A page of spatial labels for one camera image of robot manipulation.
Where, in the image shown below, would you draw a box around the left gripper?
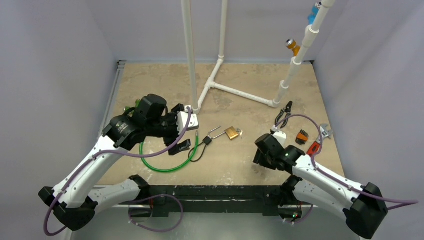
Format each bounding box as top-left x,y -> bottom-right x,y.
146,104 -> 191,154

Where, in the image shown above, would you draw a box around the brass padlock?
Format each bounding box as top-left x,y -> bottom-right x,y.
207,126 -> 240,141

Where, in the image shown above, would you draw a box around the green cable lock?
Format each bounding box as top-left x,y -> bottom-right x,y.
140,130 -> 200,174

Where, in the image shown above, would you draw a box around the padlock key set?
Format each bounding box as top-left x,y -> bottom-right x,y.
236,128 -> 243,138

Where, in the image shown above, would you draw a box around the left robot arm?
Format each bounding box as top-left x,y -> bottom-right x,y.
38,94 -> 199,231

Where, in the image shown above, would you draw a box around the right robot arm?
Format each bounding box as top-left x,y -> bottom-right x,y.
253,133 -> 388,240

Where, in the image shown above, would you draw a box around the green pipe fitting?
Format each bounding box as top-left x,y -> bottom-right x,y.
123,99 -> 141,114

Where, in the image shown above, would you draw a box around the black pliers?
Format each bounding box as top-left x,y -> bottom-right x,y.
274,101 -> 293,129

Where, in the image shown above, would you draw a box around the orange bit holder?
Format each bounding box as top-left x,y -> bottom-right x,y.
295,129 -> 309,145

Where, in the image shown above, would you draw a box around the orange valve fitting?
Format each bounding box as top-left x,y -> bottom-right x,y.
285,38 -> 301,57

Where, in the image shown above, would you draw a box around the adjustable wrench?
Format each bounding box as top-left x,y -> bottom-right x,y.
306,123 -> 334,157

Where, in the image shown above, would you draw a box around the blue valve fitting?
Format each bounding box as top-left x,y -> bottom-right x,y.
307,2 -> 322,25

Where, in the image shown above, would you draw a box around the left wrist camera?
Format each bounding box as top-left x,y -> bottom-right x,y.
177,105 -> 200,135

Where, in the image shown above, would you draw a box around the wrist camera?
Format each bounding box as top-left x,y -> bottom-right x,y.
270,125 -> 287,146
177,105 -> 200,135

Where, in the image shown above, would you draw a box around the white pvc pipe frame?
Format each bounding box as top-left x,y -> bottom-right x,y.
169,0 -> 341,114

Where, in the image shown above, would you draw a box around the black cable loop lock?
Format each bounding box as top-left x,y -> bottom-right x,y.
188,135 -> 214,163

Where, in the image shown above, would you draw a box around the aluminium frame rail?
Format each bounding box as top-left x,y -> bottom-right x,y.
97,60 -> 127,133

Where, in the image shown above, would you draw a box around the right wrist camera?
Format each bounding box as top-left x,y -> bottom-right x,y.
270,125 -> 287,146

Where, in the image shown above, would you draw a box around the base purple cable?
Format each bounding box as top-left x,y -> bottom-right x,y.
128,193 -> 184,233

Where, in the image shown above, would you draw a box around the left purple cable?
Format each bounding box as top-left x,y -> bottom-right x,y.
43,106 -> 193,237

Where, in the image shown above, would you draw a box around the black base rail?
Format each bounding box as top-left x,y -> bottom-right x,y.
130,175 -> 309,221

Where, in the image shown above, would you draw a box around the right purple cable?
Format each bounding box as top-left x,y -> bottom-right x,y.
274,114 -> 420,211

